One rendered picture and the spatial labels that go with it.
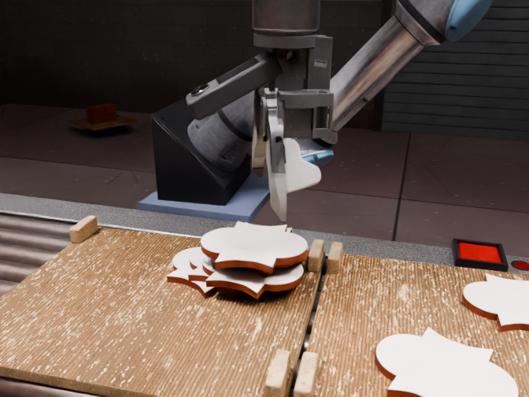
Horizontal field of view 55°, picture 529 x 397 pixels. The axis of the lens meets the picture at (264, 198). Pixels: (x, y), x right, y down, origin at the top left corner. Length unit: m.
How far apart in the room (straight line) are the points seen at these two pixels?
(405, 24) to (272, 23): 0.47
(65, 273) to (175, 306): 0.19
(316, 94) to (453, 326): 0.33
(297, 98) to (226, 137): 0.58
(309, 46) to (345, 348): 0.34
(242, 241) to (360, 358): 0.22
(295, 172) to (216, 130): 0.59
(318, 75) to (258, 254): 0.23
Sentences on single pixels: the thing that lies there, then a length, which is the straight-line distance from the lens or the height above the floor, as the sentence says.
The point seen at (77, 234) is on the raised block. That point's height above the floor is 0.95.
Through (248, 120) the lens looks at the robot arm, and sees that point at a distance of 1.12.
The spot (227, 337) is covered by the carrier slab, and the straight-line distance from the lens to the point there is 0.63.
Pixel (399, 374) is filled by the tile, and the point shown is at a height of 0.95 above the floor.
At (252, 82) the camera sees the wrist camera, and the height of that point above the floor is 1.22.
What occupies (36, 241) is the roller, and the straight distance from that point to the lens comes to 0.97.
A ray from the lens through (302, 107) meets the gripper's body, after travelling 0.58.
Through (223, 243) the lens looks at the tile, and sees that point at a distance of 0.69.
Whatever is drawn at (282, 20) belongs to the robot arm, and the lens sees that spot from 0.56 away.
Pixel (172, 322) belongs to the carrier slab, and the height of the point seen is 0.94.
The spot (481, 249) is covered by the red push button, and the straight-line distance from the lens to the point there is 0.90.
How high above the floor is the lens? 1.31
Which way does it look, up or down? 22 degrees down
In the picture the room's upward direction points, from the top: straight up
